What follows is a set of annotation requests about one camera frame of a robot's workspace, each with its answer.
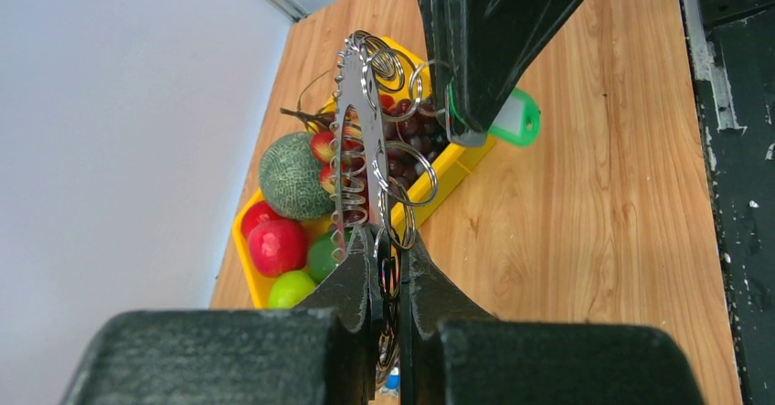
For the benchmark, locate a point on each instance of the yellow plastic tray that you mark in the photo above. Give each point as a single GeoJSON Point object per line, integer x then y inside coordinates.
{"type": "Point", "coordinates": [376, 153]}

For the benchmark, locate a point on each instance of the light green apple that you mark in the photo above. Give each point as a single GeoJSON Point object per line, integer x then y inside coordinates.
{"type": "Point", "coordinates": [289, 289]}

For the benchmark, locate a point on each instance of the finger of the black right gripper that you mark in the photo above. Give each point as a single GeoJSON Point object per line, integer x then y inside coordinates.
{"type": "Point", "coordinates": [439, 20]}
{"type": "Point", "coordinates": [496, 41]}

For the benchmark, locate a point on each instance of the dark green lime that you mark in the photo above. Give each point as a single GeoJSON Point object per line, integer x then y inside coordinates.
{"type": "Point", "coordinates": [320, 259]}

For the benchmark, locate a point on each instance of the purple grape bunch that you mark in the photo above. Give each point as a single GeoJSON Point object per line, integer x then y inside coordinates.
{"type": "Point", "coordinates": [419, 131]}

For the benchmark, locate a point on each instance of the red apple far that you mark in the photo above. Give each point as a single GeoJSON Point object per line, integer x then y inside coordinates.
{"type": "Point", "coordinates": [258, 213]}

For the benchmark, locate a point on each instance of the red apple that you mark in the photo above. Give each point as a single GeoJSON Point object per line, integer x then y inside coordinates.
{"type": "Point", "coordinates": [258, 213]}
{"type": "Point", "coordinates": [278, 246]}

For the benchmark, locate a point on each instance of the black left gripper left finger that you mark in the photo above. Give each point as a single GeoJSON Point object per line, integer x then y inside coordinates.
{"type": "Point", "coordinates": [322, 351]}

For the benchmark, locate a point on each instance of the pile of tagged keys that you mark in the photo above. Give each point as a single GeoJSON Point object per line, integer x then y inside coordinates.
{"type": "Point", "coordinates": [392, 383]}

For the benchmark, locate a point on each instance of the green key tag with ring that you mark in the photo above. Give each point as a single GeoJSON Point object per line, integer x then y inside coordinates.
{"type": "Point", "coordinates": [517, 123]}

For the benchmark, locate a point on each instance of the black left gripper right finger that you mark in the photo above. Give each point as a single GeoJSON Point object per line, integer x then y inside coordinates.
{"type": "Point", "coordinates": [455, 352]}

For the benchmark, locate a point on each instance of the red apple near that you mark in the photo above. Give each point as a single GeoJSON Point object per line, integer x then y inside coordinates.
{"type": "Point", "coordinates": [278, 246]}

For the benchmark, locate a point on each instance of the green netted melon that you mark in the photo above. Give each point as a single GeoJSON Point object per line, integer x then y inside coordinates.
{"type": "Point", "coordinates": [289, 179]}

